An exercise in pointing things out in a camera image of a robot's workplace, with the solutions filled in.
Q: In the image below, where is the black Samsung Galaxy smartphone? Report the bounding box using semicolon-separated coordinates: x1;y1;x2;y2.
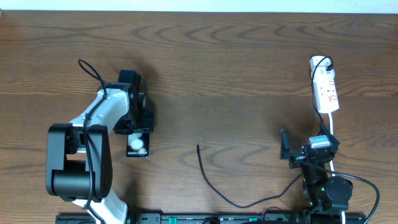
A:
126;133;150;158

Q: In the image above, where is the black charger cable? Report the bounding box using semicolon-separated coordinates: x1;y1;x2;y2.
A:
196;55;335;210

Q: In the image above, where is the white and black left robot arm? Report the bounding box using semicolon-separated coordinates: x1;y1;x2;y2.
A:
45;70;154;223

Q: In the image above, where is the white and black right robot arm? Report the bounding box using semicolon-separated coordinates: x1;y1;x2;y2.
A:
280;128;353;216

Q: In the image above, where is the white charger plug adapter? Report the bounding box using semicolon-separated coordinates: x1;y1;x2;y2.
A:
310;55;334;72

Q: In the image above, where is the white power strip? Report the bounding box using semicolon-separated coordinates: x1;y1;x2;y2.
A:
311;67;340;114

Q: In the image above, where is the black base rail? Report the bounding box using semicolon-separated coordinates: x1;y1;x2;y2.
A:
55;212;366;224

